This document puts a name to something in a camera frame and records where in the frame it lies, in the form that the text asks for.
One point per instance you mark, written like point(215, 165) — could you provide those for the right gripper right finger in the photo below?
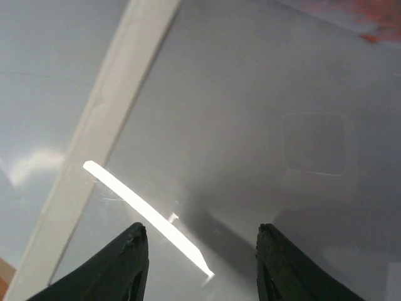
point(284, 272)

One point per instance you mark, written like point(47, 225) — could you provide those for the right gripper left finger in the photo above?
point(117, 272)

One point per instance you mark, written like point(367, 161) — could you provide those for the white passe-partout mat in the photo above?
point(122, 74)

